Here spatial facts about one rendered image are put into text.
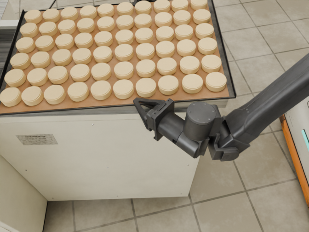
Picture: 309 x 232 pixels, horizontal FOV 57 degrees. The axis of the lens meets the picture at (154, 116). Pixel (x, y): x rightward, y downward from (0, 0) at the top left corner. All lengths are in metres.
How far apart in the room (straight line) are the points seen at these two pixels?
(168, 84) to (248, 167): 1.09
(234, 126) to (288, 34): 1.93
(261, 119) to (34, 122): 0.60
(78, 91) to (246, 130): 0.40
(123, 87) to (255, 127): 0.32
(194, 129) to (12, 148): 0.66
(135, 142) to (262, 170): 0.96
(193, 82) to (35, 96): 0.39
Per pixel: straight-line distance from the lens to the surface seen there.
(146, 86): 0.70
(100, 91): 0.72
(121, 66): 0.76
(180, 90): 0.72
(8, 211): 1.19
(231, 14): 2.54
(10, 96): 0.80
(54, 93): 0.75
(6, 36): 1.08
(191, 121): 0.56
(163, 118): 0.64
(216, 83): 0.71
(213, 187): 1.61
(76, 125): 0.86
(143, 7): 0.93
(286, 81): 0.58
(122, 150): 0.98
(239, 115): 0.62
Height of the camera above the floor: 1.50
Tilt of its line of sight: 57 degrees down
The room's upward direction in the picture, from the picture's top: straight up
